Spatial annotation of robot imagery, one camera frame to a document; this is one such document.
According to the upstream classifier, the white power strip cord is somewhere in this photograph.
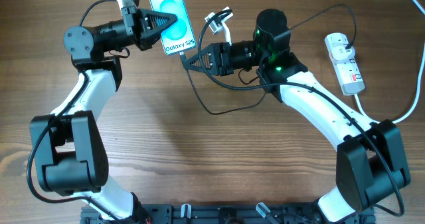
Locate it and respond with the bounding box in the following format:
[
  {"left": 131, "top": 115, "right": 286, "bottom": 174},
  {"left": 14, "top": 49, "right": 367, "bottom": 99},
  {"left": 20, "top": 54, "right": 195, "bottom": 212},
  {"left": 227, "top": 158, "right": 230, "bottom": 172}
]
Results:
[{"left": 353, "top": 43, "right": 425, "bottom": 126}]

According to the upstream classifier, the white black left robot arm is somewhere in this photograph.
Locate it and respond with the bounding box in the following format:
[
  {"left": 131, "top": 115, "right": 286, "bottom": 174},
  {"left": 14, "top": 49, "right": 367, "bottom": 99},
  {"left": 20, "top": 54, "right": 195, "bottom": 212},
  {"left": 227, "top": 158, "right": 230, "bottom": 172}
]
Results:
[{"left": 27, "top": 5, "right": 177, "bottom": 223}]

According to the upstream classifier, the white usb charger plug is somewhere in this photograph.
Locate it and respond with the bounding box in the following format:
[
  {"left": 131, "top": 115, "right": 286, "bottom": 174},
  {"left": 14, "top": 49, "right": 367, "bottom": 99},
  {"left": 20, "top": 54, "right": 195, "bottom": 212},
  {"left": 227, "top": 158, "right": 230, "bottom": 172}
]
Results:
[{"left": 329, "top": 45, "right": 355, "bottom": 62}]

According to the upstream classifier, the black charger cable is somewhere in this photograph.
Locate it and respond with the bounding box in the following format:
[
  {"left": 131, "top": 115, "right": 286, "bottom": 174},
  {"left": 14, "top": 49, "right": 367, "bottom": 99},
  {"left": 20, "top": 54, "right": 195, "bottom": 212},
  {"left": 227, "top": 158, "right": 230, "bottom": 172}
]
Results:
[{"left": 179, "top": 3, "right": 359, "bottom": 116}]

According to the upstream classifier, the white power strip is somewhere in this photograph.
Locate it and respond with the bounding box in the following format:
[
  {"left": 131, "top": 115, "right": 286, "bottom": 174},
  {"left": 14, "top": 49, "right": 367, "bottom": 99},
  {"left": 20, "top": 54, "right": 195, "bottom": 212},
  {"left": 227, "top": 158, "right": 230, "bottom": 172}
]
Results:
[{"left": 324, "top": 33, "right": 365, "bottom": 96}]

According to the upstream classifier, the blue screen smartphone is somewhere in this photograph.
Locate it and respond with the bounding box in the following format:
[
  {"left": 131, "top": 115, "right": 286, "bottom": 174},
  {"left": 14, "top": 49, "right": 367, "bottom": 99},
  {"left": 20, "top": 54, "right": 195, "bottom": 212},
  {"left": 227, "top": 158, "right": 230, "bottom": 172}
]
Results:
[{"left": 149, "top": 0, "right": 197, "bottom": 55}]

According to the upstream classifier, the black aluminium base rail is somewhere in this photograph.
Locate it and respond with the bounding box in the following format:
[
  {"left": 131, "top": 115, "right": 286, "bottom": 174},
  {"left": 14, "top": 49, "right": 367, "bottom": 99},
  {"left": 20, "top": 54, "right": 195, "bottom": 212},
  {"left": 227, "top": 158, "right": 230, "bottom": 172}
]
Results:
[{"left": 80, "top": 202, "right": 377, "bottom": 224}]

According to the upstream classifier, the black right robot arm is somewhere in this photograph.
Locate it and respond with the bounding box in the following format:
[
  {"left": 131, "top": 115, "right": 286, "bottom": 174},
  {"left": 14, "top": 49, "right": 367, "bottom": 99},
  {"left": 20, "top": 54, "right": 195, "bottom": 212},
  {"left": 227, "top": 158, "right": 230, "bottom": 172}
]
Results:
[{"left": 181, "top": 9, "right": 411, "bottom": 223}]

